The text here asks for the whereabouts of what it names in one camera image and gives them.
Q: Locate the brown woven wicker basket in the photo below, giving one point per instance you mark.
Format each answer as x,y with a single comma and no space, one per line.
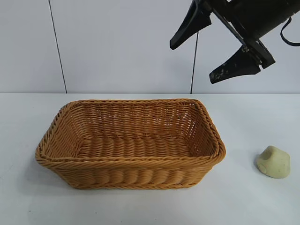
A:
129,150

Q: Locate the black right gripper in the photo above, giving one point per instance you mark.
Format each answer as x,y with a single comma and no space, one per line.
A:
255,16

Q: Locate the pale yellow egg yolk pastry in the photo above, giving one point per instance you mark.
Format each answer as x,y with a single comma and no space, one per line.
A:
276,164

